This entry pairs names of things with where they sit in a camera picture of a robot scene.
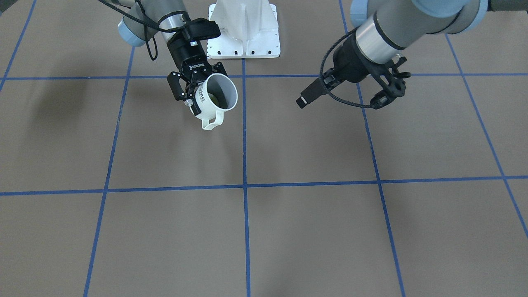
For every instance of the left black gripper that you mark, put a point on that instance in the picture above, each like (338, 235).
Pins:
(347, 62)

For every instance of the right black robotiq gripper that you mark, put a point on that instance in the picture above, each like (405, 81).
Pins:
(186, 55)

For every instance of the white mug grey inside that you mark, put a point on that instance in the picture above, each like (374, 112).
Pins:
(201, 106)

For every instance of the green lemon slice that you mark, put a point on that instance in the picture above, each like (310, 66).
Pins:
(218, 101)

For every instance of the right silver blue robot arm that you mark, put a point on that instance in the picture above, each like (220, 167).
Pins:
(143, 19)

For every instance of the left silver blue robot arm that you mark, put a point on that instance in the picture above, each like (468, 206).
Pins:
(373, 46)

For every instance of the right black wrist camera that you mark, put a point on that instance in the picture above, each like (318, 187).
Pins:
(200, 29)

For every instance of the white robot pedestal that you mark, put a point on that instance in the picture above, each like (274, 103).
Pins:
(249, 30)

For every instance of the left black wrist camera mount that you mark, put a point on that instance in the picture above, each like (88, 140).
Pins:
(391, 80)

